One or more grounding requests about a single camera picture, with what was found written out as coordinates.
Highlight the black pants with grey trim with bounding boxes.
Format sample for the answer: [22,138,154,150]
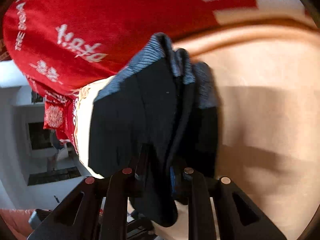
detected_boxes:
[88,33,218,227]

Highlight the peach cushion cover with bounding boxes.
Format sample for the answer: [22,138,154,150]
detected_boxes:
[73,17,320,240]

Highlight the red blanket with white lettering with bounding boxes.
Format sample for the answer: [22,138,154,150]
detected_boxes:
[2,0,318,153]

